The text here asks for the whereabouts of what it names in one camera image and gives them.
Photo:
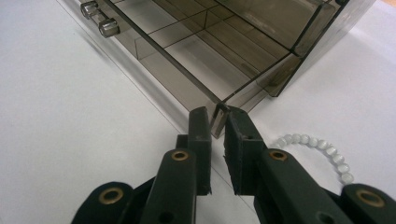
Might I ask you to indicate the smoky acrylic drawer with knobs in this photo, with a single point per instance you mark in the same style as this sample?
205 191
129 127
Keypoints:
193 56

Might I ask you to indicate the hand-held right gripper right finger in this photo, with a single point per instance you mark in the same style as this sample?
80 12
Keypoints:
274 183

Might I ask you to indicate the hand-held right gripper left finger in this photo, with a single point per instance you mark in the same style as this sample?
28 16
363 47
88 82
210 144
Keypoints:
177 180

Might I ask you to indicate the smoky acrylic drawer box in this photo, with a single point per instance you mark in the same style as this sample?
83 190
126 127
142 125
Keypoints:
336 37

